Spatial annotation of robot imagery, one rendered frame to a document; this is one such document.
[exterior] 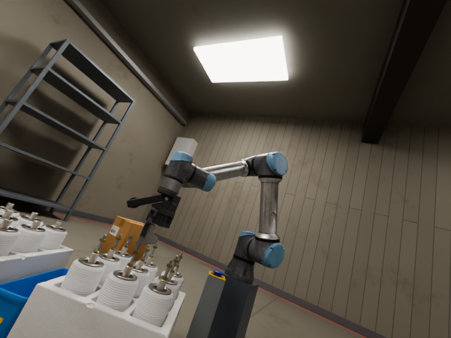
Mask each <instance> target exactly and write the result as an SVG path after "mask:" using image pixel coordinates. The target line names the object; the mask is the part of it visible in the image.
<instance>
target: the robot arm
mask: <svg viewBox="0 0 451 338"><path fill-rule="evenodd" d="M287 170H288V163H287V160H286V158H285V157H284V156H283V155H282V154H281V153H280V152H269V153H266V154H259V155H255V156H251V157H249V158H245V159H241V160H238V162H234V163H229V164H222V165H218V166H211V167H207V168H200V167H198V166H196V165H194V164H193V157H192V156H191V155H190V154H188V153H186V152H182V151H177V152H175V153H174V155H173V156H172V158H171V160H170V163H169V165H168V167H167V169H166V172H165V173H164V176H163V177H162V180H161V181H160V184H159V188H158V190H157V192H159V193H160V194H158V195H154V196H147V197H143V198H136V197H134V198H131V199H130V200H128V201H127V206H128V208H130V207H131V208H132V209H135V208H137V207H139V206H140V205H147V204H150V203H154V204H151V208H150V210H149V212H148V215H147V217H146V222H145V224H144V226H143V228H142V230H141V233H140V235H139V237H138V240H137V242H136V244H135V247H136V252H138V250H139V248H140V246H141V244H155V243H157V241H158V238H157V235H156V234H155V233H154V231H155V225H154V224H153V223H155V224H157V225H158V226H160V227H165V228H169V227H170V224H171V223H172V220H173V219H174V215H175V211H176V209H177V207H178V205H179V202H180V200H181V197H179V196H177V194H178V193H179V191H180V189H181V187H183V188H199V189H201V190H204V191H205V192H209V191H211V190H212V189H213V187H214V186H215V183H216V181H220V180H225V179H229V178H234V177H238V176H241V177H247V176H258V179H259V181H261V190H260V216H259V230H258V233H253V232H250V231H242V232H241V234H240V236H239V238H238V242H237V245H236V249H235V252H234V255H233V258H232V260H231V261H230V263H229V264H228V265H227V267H226V268H225V272H224V273H225V274H227V275H228V276H230V277H232V278H234V279H236V280H239V281H241V282H244V283H247V284H253V281H254V264H255V262H257V263H259V264H261V265H263V266H264V267H267V268H271V269H273V268H277V267H278V266H280V264H281V263H282V261H283V259H284V256H285V249H284V247H283V245H282V244H280V237H279V236H278V235H277V216H278V199H279V182H281V181H282V179H283V175H285V174H286V172H287ZM165 197H167V198H168V200H167V201H166V200H165ZM161 201H162V202H161ZM157 202H161V203H157ZM151 222H153V223H151Z"/></svg>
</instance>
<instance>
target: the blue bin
mask: <svg viewBox="0 0 451 338"><path fill-rule="evenodd" d="M67 273H68V269H66V268H60V269H57V270H52V271H49V272H44V273H41V274H36V275H33V276H29V277H26V278H21V279H18V280H13V281H10V282H6V283H2V284H0V338H7V336H8V334H9V332H10V330H11V329H12V327H13V325H14V324H15V322H16V320H17V318H18V316H19V314H20V313H21V311H22V309H23V308H24V306H25V304H26V302H27V301H28V298H29V297H30V295H31V293H32V292H33V290H34V288H35V287H36V284H39V283H41V282H47V281H48V280H51V279H55V278H58V277H61V276H65V275H66V274H67Z"/></svg>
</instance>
